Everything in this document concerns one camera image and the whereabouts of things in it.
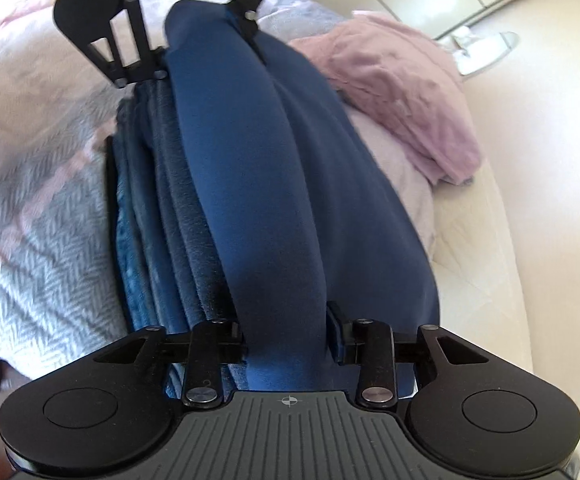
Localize navy blue garment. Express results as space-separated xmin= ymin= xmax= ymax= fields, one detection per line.
xmin=165 ymin=1 xmax=439 ymax=391

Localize dark blue folded sweater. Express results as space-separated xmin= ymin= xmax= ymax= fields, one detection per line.
xmin=143 ymin=80 xmax=235 ymax=333

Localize folded blue jeans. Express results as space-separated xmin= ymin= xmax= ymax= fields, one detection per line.
xmin=111 ymin=84 xmax=190 ymax=334

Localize pink grey bedspread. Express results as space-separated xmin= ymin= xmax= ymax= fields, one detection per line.
xmin=0 ymin=12 xmax=430 ymax=379

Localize lilac folded sheet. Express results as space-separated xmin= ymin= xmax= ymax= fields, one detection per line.
xmin=290 ymin=12 xmax=483 ymax=185

